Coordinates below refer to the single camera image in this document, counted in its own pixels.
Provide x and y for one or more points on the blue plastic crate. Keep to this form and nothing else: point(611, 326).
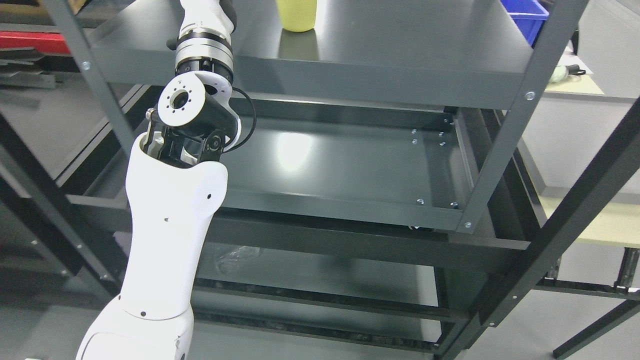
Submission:
point(528, 16)

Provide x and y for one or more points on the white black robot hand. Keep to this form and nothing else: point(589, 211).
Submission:
point(216, 18)

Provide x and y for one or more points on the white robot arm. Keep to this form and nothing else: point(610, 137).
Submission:
point(175, 182)

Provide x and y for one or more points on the yellow plastic cup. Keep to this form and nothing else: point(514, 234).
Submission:
point(297, 16)

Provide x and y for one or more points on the grey metal shelf rack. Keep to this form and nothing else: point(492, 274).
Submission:
point(389, 134)

